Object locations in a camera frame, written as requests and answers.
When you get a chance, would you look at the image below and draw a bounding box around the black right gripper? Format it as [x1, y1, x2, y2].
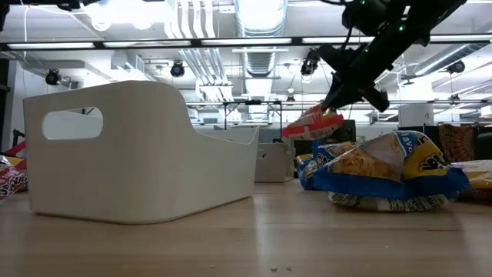
[317, 43, 390, 112]

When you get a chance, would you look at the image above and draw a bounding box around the blue Maruchan ramen pack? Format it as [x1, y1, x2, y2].
[311, 129, 472, 213]
[313, 140, 364, 165]
[294, 152, 317, 192]

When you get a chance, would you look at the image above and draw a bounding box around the white plastic storage bin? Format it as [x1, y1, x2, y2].
[22, 79, 259, 225]
[194, 125, 296, 184]

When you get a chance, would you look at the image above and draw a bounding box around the red Maruchan beef ramen pack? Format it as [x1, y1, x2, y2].
[0, 155, 28, 202]
[450, 159, 492, 202]

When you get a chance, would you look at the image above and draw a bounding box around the white cabinet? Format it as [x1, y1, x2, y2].
[397, 102, 435, 128]

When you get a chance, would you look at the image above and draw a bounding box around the orange patterned fabric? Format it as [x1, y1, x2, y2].
[437, 122, 478, 163]

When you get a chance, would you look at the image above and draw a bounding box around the black beam with light bars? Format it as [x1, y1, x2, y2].
[0, 35, 492, 52]

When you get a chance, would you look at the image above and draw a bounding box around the silver ventilation duct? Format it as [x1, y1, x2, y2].
[413, 42, 492, 78]
[234, 0, 289, 78]

